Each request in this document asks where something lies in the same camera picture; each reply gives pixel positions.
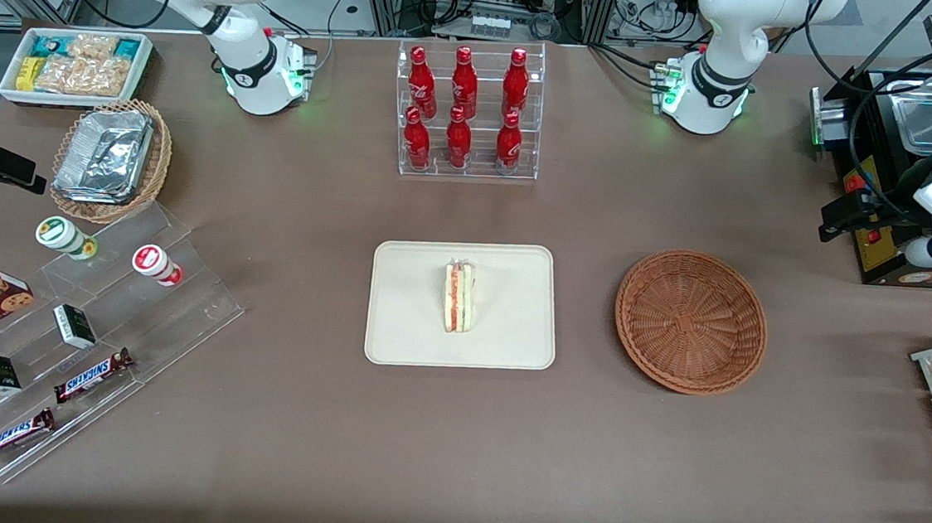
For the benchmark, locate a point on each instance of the clear acrylic step display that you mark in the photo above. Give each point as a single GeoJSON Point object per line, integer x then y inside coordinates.
{"type": "Point", "coordinates": [179, 314]}

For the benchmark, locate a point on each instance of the yellow snack packet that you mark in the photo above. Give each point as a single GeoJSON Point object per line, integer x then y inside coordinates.
{"type": "Point", "coordinates": [27, 73]}

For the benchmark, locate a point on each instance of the clear cracker packet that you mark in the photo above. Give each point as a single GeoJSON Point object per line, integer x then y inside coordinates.
{"type": "Point", "coordinates": [85, 75]}
{"type": "Point", "coordinates": [92, 46]}

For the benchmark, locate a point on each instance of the white rectangular snack bin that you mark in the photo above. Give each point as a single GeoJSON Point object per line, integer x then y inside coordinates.
{"type": "Point", "coordinates": [10, 88]}

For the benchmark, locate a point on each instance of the cream rectangular tray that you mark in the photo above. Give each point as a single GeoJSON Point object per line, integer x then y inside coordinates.
{"type": "Point", "coordinates": [404, 306]}

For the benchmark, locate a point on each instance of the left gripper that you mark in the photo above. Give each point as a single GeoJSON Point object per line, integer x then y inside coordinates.
{"type": "Point", "coordinates": [888, 208]}

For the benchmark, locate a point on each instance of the steel pan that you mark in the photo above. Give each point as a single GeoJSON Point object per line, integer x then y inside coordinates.
{"type": "Point", "coordinates": [922, 119]}

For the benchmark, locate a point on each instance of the black roller grill appliance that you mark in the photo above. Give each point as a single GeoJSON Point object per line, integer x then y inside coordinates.
{"type": "Point", "coordinates": [860, 118]}

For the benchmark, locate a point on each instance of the clear acrylic bottle rack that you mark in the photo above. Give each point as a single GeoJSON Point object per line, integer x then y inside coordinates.
{"type": "Point", "coordinates": [478, 158]}

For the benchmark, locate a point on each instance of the snickers bar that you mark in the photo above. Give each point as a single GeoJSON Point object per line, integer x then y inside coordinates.
{"type": "Point", "coordinates": [91, 376]}
{"type": "Point", "coordinates": [10, 436]}

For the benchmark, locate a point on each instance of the brown round wicker basket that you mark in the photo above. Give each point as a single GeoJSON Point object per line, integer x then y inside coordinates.
{"type": "Point", "coordinates": [690, 321]}

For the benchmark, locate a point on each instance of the red lid cup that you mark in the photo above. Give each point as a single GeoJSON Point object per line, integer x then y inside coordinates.
{"type": "Point", "coordinates": [154, 262]}

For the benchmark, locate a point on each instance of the light oval wicker basket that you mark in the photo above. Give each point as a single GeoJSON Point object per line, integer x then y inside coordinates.
{"type": "Point", "coordinates": [158, 162]}

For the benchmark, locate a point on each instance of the white power strip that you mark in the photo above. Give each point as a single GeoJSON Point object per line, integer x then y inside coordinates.
{"type": "Point", "coordinates": [489, 24]}

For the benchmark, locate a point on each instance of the green lid cup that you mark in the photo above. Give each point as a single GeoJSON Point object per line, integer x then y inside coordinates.
{"type": "Point", "coordinates": [60, 235]}

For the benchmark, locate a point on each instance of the silver foil tray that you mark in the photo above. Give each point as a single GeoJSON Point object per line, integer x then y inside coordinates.
{"type": "Point", "coordinates": [104, 154]}

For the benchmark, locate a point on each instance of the triangle sandwich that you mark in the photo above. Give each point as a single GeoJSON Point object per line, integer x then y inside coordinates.
{"type": "Point", "coordinates": [458, 298]}

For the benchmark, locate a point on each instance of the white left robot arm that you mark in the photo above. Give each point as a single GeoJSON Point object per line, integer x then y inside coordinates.
{"type": "Point", "coordinates": [719, 57]}

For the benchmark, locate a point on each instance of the teal snack packet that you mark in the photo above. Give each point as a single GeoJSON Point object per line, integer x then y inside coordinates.
{"type": "Point", "coordinates": [127, 49]}
{"type": "Point", "coordinates": [46, 46]}

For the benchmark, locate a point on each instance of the red cola bottle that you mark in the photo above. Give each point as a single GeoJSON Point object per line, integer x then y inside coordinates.
{"type": "Point", "coordinates": [464, 87]}
{"type": "Point", "coordinates": [458, 144]}
{"type": "Point", "coordinates": [422, 83]}
{"type": "Point", "coordinates": [515, 87]}
{"type": "Point", "coordinates": [509, 148]}
{"type": "Point", "coordinates": [417, 145]}

